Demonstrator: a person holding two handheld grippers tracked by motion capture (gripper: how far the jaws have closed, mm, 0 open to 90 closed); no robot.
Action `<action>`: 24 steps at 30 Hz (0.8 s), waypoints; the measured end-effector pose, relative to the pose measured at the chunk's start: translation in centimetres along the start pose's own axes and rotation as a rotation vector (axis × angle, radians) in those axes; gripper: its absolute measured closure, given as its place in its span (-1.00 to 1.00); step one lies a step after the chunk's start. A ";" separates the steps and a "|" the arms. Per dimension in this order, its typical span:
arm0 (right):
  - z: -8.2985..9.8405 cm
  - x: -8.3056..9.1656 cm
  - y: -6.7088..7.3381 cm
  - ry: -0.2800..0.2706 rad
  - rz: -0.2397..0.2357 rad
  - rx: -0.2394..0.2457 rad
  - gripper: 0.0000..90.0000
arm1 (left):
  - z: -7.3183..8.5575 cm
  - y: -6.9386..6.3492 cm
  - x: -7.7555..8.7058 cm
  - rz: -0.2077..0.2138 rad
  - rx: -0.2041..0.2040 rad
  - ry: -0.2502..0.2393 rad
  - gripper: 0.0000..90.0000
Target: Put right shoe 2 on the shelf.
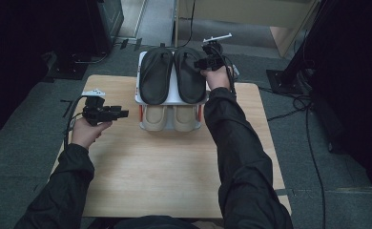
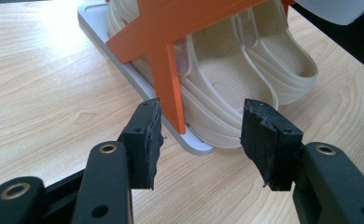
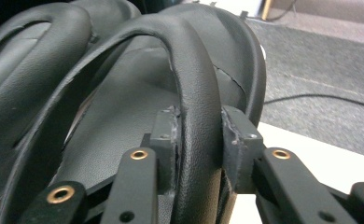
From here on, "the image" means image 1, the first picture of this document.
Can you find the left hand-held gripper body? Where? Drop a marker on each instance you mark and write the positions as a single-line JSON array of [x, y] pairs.
[[95, 113]]

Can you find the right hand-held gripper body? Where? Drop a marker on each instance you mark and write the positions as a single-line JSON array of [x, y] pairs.
[[214, 57]]

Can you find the person's right hand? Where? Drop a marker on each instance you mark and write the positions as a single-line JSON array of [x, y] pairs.
[[217, 79]]

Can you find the person's left hand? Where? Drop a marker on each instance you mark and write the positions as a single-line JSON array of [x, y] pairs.
[[87, 133]]

